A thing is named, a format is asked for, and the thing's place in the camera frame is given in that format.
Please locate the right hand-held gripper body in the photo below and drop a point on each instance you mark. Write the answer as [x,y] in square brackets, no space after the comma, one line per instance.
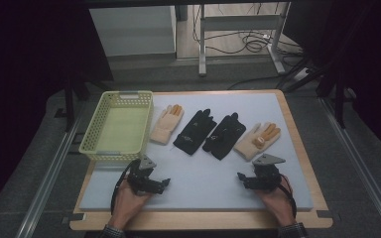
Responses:
[264,178]

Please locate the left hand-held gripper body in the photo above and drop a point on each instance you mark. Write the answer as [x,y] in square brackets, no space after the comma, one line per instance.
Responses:
[142,181]

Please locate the cream knit glove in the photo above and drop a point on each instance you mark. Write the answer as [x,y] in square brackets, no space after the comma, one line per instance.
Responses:
[165,127]
[249,145]

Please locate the person's left hand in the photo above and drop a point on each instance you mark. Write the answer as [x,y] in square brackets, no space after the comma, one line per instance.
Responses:
[125,206]

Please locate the person's right hand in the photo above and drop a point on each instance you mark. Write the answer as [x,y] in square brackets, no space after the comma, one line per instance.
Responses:
[279,205]

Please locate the black glove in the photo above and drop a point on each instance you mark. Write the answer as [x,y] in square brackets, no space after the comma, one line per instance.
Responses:
[193,132]
[225,135]

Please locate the yellow-green plastic basket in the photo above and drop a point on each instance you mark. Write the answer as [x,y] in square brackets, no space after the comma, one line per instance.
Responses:
[122,129]

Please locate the black tripod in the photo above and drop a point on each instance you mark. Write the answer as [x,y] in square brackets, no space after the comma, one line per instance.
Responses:
[69,99]
[339,95]

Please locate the white power strip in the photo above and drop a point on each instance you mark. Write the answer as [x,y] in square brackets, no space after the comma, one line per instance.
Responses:
[301,74]

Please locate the white cabinet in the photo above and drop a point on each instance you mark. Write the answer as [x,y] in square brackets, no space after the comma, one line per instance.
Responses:
[132,29]

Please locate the grey metal stand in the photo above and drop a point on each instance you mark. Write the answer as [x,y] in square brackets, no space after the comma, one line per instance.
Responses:
[241,23]

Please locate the aluminium rail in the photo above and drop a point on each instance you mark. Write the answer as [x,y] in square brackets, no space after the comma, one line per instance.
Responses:
[46,185]
[360,165]

